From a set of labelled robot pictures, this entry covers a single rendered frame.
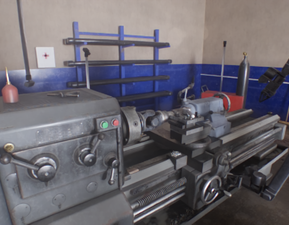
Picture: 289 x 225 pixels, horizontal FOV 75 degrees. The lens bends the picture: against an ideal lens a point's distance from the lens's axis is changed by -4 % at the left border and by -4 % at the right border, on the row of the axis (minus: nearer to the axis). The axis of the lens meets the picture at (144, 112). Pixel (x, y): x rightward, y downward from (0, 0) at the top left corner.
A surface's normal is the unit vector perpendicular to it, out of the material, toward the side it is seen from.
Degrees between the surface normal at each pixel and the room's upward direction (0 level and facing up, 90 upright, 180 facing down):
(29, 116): 45
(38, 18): 90
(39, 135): 90
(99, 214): 32
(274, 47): 90
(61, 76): 90
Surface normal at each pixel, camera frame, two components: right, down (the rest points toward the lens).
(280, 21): -0.81, 0.16
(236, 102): -0.56, 0.22
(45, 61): 0.58, 0.22
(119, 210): 0.31, -0.70
